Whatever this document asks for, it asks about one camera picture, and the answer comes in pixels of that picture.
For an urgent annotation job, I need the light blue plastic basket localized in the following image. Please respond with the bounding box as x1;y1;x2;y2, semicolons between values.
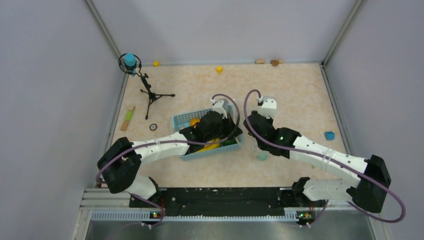
171;104;246;163

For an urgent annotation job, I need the clear zip top bag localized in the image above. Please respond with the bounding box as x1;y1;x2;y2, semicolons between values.
248;136;265;160

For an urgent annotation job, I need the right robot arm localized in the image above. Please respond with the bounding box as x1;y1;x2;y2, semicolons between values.
243;111;392;213

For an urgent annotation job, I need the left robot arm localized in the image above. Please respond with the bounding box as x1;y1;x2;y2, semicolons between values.
96;110;243;207

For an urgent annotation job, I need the yellow banana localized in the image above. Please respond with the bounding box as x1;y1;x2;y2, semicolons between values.
196;138;221;153

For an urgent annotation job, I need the green lime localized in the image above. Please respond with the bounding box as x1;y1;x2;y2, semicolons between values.
225;138;238;146

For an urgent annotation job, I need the blue small block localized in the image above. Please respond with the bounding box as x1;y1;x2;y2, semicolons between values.
323;131;336;141

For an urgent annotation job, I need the green wooden stick toy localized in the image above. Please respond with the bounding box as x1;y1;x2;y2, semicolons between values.
120;104;136;132

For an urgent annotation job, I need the blue microphone on tripod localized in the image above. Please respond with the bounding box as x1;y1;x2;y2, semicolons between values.
117;52;176;120

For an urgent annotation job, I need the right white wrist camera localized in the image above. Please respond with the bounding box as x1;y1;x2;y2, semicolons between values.
257;96;277;119

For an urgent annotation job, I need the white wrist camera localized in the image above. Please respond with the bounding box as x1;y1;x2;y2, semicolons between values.
257;96;277;119
210;98;229;119

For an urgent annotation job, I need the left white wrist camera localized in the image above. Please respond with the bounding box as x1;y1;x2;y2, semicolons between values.
210;98;229;119

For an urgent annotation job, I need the brown nut at wall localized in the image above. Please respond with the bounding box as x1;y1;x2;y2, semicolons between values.
270;59;280;67

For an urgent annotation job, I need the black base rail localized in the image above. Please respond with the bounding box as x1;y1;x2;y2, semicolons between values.
129;187;312;220

